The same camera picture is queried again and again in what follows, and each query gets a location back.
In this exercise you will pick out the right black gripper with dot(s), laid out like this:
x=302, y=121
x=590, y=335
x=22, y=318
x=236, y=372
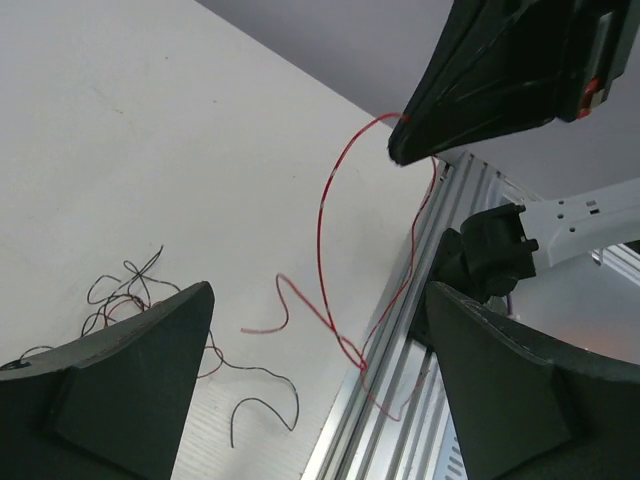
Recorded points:
x=501, y=67

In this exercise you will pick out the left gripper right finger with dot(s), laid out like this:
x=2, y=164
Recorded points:
x=526, y=405

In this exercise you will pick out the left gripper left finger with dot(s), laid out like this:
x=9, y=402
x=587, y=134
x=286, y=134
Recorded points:
x=112, y=404

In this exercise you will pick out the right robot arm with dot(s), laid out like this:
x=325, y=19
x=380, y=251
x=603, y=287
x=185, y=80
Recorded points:
x=493, y=250

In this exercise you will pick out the aluminium rail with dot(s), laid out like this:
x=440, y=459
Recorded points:
x=395, y=422

